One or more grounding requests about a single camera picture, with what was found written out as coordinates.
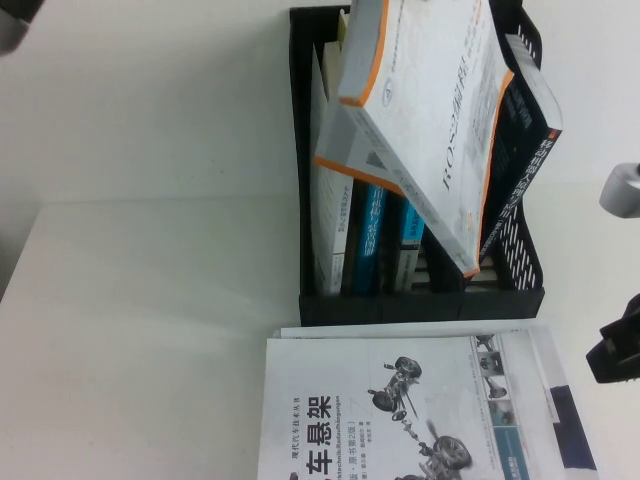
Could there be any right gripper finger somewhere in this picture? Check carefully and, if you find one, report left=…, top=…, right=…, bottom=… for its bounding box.
left=584, top=293, right=640, bottom=386

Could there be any white orange ROS2 book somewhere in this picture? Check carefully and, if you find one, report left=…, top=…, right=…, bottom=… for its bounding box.
left=312, top=0, right=517, bottom=280

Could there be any white book with navy patch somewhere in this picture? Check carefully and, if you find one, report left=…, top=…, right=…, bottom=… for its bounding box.
left=278, top=322, right=600, bottom=474

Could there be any black plastic book stand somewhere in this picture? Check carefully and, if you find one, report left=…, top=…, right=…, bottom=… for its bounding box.
left=287, top=0, right=547, bottom=329

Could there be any dark navy robot book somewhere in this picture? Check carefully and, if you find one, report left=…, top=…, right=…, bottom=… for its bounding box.
left=477, top=33, right=564, bottom=264

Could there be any light blue DTC book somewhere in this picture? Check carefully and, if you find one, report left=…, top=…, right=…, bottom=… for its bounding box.
left=391, top=197, right=427, bottom=292

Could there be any white car suspension book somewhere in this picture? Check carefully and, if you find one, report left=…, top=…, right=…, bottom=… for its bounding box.
left=256, top=331, right=574, bottom=480

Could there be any thick blue-spined book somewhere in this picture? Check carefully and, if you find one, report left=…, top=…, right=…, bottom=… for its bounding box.
left=322, top=8, right=399, bottom=297

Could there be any thin white book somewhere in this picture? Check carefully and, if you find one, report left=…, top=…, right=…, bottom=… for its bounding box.
left=309, top=42, right=357, bottom=297

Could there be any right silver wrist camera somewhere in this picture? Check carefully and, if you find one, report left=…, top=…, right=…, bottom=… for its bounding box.
left=597, top=161, right=640, bottom=220

